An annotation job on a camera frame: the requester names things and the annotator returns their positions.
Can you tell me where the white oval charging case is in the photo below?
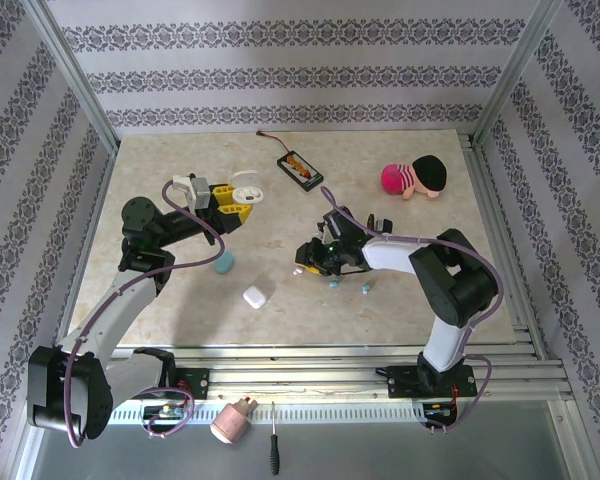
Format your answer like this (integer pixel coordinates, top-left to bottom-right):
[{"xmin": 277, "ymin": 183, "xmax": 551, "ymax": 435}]
[{"xmin": 229, "ymin": 169, "xmax": 265, "ymax": 206}]

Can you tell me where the white square charging case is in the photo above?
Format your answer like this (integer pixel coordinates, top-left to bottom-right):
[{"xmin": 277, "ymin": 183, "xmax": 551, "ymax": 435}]
[{"xmin": 242, "ymin": 284, "xmax": 272, "ymax": 312}]

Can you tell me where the black battery board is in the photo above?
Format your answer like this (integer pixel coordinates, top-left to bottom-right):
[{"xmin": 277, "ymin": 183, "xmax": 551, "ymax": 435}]
[{"xmin": 276, "ymin": 153, "xmax": 326, "ymax": 193}]

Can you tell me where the plush doll with black hat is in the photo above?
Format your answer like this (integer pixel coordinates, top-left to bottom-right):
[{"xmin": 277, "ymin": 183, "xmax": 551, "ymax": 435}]
[{"xmin": 379, "ymin": 153, "xmax": 449, "ymax": 201}]

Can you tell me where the pink cylinder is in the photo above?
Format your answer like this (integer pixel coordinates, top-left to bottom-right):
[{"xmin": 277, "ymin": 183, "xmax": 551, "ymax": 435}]
[{"xmin": 208, "ymin": 396, "xmax": 259, "ymax": 445}]

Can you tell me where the small circuit board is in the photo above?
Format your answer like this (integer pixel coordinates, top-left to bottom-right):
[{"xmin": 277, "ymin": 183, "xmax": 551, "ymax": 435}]
[
  {"xmin": 140, "ymin": 403, "xmax": 187, "ymax": 422},
  {"xmin": 423, "ymin": 401, "xmax": 457, "ymax": 421}
]

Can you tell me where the black screwdriver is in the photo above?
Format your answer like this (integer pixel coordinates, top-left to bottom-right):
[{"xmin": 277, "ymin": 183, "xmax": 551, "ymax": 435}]
[{"xmin": 268, "ymin": 401, "xmax": 282, "ymax": 476}]

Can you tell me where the grey metal panel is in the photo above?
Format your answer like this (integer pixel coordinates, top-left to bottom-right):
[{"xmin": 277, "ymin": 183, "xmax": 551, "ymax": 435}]
[{"xmin": 17, "ymin": 399, "xmax": 599, "ymax": 480}]

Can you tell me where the aluminium side rail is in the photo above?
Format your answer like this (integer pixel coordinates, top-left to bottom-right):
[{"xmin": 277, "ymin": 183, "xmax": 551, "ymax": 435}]
[
  {"xmin": 54, "ymin": 147, "xmax": 120, "ymax": 351},
  {"xmin": 458, "ymin": 130, "xmax": 584, "ymax": 401}
]

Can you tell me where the thin red wire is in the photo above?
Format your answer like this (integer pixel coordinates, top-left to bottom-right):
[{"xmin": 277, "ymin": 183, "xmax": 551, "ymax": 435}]
[{"xmin": 256, "ymin": 129, "xmax": 292, "ymax": 155}]

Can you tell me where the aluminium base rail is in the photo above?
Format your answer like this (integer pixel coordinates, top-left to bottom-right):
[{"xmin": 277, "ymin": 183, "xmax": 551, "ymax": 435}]
[{"xmin": 107, "ymin": 344, "xmax": 569, "ymax": 401}]

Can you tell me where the white slotted cable duct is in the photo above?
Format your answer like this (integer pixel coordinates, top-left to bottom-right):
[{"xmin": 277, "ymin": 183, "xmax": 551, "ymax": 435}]
[{"xmin": 44, "ymin": 402, "xmax": 429, "ymax": 426}]

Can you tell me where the aluminium frame post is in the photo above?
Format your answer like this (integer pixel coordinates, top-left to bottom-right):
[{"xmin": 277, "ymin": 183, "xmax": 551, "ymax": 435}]
[
  {"xmin": 471, "ymin": 0, "xmax": 565, "ymax": 147},
  {"xmin": 19, "ymin": 0, "xmax": 120, "ymax": 154}
]

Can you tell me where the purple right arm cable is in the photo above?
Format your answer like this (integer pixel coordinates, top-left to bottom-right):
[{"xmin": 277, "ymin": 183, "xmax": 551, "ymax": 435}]
[{"xmin": 319, "ymin": 185, "xmax": 505, "ymax": 436}]

